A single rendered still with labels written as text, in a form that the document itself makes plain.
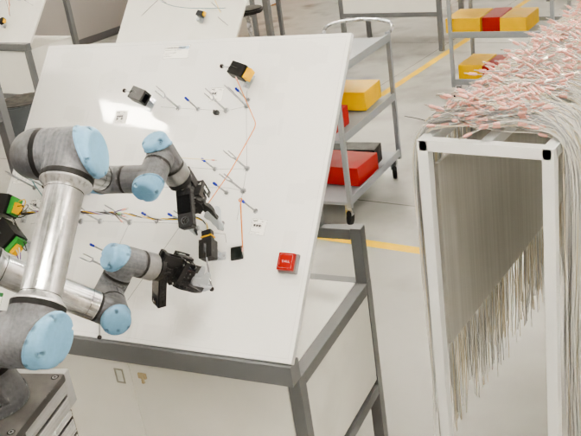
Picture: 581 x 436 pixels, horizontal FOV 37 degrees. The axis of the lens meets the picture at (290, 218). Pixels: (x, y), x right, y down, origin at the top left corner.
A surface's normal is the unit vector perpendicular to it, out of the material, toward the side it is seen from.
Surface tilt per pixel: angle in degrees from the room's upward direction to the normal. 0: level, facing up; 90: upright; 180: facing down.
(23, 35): 50
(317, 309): 0
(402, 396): 0
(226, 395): 90
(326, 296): 0
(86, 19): 90
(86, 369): 90
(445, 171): 90
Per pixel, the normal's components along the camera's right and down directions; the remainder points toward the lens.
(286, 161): -0.39, -0.32
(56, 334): 0.93, 0.11
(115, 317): 0.31, 0.34
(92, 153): 0.96, -0.13
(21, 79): -0.56, 0.40
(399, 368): -0.14, -0.91
